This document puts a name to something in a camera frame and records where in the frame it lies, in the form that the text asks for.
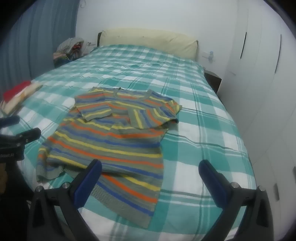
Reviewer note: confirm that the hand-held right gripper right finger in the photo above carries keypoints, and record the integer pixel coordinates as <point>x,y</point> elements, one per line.
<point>212,182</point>

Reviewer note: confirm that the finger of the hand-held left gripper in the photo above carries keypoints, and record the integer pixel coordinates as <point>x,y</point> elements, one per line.
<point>9,121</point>
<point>29,135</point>

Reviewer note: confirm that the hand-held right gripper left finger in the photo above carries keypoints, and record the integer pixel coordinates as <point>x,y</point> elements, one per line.
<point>90,179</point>

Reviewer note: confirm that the striped knit shirt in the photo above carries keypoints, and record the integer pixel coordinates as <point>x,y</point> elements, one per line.
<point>111,143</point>

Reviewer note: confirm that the pile of bags and clothes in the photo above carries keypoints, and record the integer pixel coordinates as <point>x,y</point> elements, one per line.
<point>68,51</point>

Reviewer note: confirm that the cream folded cloth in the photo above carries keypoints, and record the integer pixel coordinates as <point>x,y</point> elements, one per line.
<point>25,96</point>

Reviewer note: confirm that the red cloth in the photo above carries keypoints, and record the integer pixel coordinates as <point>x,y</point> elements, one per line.
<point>16,90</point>

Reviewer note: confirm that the teal plaid bed sheet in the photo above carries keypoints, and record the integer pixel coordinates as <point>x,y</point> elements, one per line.
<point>198,143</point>

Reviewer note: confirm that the blue curtain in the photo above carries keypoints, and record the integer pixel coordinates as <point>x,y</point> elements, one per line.
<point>39,41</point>

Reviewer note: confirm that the dark wooden nightstand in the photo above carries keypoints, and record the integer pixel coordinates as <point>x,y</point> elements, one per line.
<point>214,80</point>

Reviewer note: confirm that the white wardrobe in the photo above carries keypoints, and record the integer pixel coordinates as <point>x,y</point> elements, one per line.
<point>261,81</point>

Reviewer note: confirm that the cream pillow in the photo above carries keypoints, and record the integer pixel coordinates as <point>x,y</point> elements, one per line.
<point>148,40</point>

